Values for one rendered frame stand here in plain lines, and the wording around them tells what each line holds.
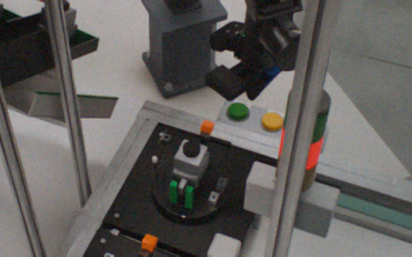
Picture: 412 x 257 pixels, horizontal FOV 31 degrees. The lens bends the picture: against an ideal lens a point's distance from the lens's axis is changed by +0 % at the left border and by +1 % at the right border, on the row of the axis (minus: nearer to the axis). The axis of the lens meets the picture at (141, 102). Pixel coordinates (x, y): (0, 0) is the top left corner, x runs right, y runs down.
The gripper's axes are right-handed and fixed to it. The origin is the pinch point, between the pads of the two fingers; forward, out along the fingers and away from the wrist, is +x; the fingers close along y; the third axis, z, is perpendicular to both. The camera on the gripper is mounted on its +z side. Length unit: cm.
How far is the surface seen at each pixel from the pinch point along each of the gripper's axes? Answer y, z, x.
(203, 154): 13.0, -1.7, 6.9
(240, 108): -7.2, 7.8, 17.1
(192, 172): 15.6, -2.1, 9.0
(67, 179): 23.9, 24.5, 29.7
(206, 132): 7.9, 2.6, 8.8
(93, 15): -11, 61, 28
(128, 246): 29.1, -1.1, 19.1
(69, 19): 19.5, 24.8, -9.5
